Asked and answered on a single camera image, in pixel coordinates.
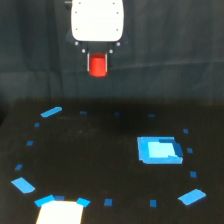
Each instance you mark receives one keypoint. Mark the blue tape left of paper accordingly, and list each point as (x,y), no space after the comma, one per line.
(44,200)

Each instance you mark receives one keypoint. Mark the blue tape right of paper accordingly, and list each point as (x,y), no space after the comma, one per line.
(83,202)

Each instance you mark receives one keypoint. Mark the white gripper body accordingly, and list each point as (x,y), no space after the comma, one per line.
(96,22)

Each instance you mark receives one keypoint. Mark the red cylindrical block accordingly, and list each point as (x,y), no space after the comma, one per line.
(97,65)

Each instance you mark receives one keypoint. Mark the large blue tape piece right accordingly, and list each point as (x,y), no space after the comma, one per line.
(192,197)

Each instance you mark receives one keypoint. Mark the large blue tape piece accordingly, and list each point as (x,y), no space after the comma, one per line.
(192,197)
(24,186)

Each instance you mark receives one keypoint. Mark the large blue tape piece left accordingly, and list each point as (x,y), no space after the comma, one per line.
(24,186)

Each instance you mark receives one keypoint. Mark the long blue tape strip top-left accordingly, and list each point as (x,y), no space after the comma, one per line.
(51,112)

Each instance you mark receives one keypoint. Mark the blue tape square pad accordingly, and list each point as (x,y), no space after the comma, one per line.
(159,150)

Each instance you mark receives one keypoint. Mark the blue tape of paper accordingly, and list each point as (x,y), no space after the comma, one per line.
(83,202)
(44,200)

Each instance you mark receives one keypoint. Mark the white paper sheet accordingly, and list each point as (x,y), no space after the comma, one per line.
(60,212)

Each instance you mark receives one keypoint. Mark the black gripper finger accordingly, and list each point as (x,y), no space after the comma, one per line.
(88,61)
(106,61)

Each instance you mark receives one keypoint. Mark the black backdrop curtain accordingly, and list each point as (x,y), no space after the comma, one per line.
(175,50)

